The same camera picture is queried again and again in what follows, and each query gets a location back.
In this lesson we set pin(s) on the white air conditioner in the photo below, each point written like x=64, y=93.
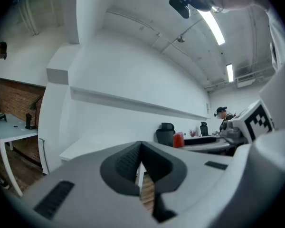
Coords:
x=245, y=82

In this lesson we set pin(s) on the red potted plant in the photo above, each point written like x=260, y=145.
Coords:
x=193, y=133

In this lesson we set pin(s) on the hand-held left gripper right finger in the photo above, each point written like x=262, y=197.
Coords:
x=194, y=174

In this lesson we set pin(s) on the short ceiling light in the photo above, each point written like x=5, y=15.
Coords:
x=230, y=72

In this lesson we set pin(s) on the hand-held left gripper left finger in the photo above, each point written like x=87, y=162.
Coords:
x=85, y=174

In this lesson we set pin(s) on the white side desk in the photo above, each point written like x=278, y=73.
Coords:
x=12, y=130

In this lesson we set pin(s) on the small red block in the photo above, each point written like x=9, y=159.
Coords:
x=178, y=139

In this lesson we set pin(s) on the black cylinder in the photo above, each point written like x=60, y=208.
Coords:
x=28, y=121

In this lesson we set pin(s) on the black desk lamp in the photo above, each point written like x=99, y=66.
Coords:
x=34, y=108

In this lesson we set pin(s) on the long ceiling light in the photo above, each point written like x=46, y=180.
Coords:
x=212, y=25

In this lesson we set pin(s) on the black office chair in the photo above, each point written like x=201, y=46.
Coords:
x=165, y=134
x=204, y=129

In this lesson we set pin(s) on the black head-worn camera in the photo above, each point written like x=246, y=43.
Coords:
x=179, y=5

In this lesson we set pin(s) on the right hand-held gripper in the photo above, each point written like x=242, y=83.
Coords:
x=256, y=122

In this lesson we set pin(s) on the round ceiling fixture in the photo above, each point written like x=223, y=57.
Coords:
x=181, y=39

